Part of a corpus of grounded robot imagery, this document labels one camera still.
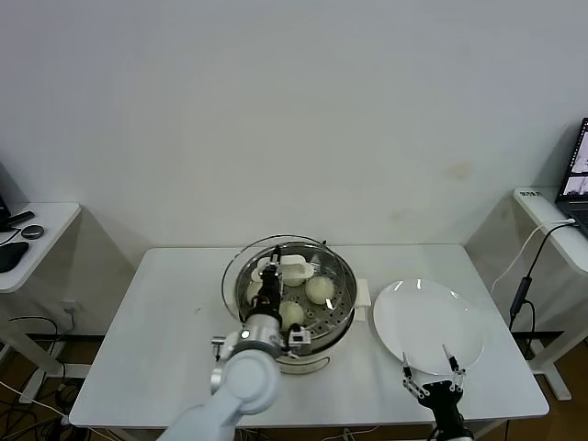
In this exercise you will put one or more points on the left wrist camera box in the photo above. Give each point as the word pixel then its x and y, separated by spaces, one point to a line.
pixel 298 340

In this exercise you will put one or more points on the white wall socket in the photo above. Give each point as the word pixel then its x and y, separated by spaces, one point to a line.
pixel 70 305

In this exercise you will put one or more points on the white side desk with monitor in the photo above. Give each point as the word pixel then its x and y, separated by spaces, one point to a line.
pixel 50 220

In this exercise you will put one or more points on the white side desk with laptop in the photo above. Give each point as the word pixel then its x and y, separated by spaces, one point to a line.
pixel 535 209

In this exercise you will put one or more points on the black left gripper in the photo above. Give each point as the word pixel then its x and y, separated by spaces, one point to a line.
pixel 271 294

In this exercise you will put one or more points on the white steamed baozi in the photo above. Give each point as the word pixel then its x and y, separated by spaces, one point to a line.
pixel 292 314
pixel 294 282
pixel 253 291
pixel 319 289

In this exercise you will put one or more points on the dark computer monitor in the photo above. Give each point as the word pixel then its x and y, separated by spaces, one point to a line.
pixel 9 188

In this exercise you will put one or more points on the stainless steel steamer basket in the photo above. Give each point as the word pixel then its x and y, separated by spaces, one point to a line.
pixel 342 321

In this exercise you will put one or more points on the open black laptop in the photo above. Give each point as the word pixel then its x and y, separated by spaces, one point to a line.
pixel 574 184

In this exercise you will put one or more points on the round black disc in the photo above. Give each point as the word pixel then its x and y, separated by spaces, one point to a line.
pixel 34 231

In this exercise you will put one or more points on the white electric pot base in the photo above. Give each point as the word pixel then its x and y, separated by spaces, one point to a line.
pixel 317 363

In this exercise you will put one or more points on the white round plate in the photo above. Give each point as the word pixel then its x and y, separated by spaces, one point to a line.
pixel 427 317

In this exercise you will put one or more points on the black bar-shaped device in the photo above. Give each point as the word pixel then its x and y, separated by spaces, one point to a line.
pixel 20 218

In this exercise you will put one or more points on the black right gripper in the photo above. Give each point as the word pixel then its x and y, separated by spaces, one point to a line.
pixel 441 396

